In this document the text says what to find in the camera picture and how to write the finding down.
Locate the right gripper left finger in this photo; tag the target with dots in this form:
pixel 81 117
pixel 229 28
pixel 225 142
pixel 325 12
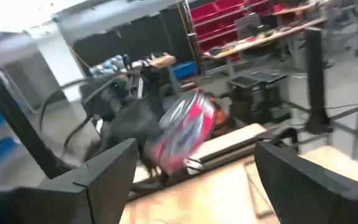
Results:
pixel 57 205

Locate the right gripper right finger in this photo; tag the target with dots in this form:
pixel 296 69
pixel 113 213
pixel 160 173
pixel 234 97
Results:
pixel 315 202

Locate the red albacore tuna can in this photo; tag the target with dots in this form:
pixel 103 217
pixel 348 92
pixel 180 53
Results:
pixel 185 130

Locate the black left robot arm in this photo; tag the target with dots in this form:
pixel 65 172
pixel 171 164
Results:
pixel 98 90

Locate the wooden shelf board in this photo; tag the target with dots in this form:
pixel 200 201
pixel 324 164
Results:
pixel 228 140

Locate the small wooden side table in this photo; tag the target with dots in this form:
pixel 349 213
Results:
pixel 163 60

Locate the black partition panel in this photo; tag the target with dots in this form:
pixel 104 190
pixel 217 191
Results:
pixel 141 40

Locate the orange vacuum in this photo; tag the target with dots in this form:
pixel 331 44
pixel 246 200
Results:
pixel 221 116

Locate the black equipment cart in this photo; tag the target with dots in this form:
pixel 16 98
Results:
pixel 250 99

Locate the black stand pole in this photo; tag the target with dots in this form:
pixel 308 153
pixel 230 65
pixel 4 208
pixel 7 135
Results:
pixel 315 77

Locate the red storage bin rack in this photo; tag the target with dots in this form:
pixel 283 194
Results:
pixel 216 18

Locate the grey monitor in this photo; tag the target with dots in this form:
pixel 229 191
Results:
pixel 247 26

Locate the wooden workbench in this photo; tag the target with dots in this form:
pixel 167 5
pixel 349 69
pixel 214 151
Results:
pixel 259 39

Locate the black table frame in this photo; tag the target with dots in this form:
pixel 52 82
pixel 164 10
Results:
pixel 17 124

